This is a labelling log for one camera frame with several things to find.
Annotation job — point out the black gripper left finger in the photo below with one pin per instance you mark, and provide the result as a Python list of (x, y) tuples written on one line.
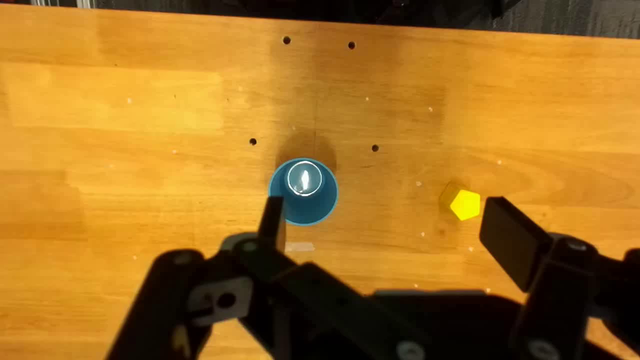
[(267, 300)]

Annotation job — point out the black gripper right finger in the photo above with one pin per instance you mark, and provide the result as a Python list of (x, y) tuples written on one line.
[(513, 237)]

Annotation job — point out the small yellow block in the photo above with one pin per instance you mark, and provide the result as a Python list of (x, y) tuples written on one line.
[(465, 205)]

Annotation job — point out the blue plastic cup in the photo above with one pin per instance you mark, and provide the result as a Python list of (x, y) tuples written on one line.
[(313, 203)]

